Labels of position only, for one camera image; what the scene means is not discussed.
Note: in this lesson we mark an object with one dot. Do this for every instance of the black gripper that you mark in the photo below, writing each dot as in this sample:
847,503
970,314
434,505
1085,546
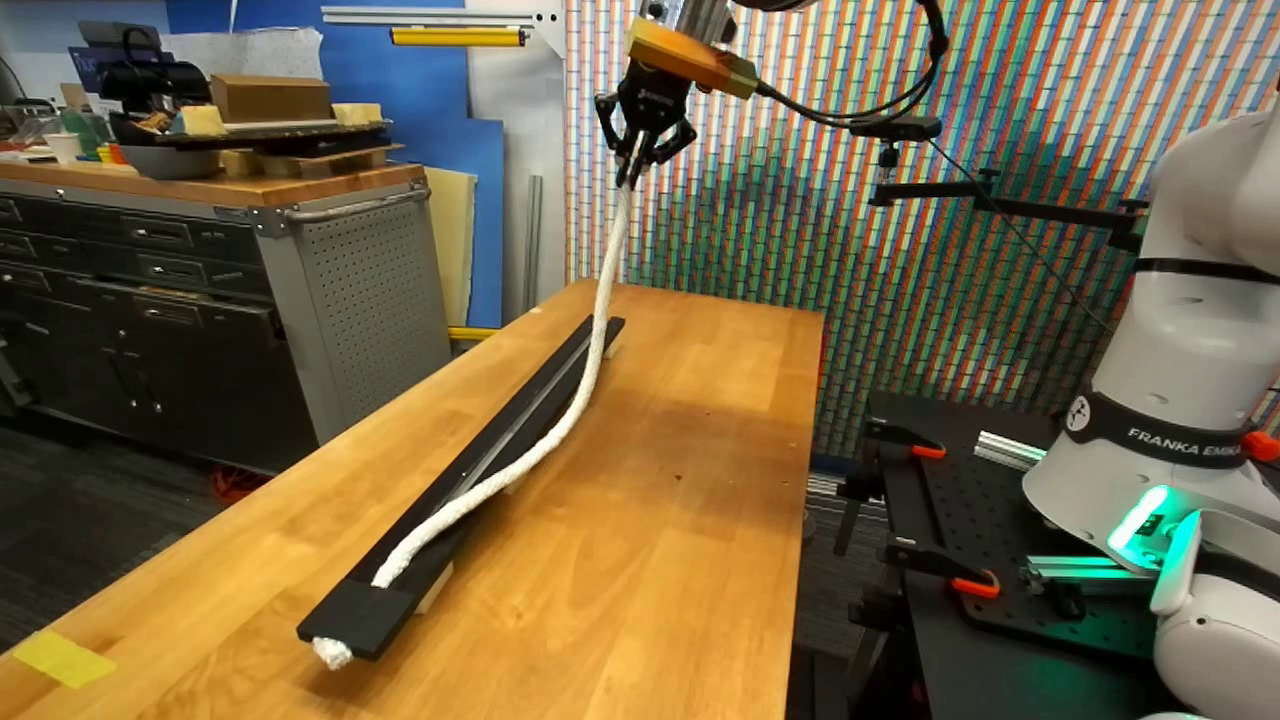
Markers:
653,105

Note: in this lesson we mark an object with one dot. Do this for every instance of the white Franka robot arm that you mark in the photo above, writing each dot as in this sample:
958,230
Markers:
1172,332

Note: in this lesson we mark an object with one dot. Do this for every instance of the yellow bar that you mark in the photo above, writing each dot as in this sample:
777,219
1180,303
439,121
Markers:
453,36

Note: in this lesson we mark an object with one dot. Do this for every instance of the blue board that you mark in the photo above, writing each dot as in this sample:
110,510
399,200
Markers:
426,94

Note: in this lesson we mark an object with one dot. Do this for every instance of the beige foam panel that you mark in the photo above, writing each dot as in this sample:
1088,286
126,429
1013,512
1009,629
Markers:
448,246

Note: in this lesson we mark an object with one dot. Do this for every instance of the white bar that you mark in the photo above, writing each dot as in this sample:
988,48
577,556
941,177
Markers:
443,15

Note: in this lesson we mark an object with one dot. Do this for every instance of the pale foam block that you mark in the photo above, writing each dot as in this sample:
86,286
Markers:
361,112
202,121

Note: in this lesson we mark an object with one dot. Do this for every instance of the grey metal tool cabinet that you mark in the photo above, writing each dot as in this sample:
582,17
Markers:
361,304

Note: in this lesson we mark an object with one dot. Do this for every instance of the brown wooden box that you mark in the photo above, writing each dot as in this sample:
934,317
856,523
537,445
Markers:
273,100

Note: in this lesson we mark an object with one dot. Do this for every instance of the short aluminium extrusion bar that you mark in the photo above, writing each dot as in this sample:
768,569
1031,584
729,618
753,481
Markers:
1009,450

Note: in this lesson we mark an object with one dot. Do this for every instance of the black equipment pile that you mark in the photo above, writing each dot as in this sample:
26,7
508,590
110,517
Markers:
144,72

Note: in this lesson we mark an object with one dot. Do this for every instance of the green-lit aluminium extrusion bar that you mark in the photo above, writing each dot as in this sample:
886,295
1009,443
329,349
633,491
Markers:
1082,569

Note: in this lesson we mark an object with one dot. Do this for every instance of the black perforated breadboard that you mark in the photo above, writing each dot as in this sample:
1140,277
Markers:
963,666

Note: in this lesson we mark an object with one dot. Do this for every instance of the yellow tape patch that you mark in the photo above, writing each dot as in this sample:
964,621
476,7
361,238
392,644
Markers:
62,663

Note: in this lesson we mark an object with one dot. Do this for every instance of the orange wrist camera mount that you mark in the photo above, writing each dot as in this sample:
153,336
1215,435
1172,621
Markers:
694,56

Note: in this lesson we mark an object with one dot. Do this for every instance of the black exterior camera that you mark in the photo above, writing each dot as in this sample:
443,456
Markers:
893,129

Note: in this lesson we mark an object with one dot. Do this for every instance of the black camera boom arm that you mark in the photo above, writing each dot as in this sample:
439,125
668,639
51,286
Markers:
1042,205

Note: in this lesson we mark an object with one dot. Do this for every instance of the long black grooved rail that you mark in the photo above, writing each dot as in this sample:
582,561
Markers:
402,584

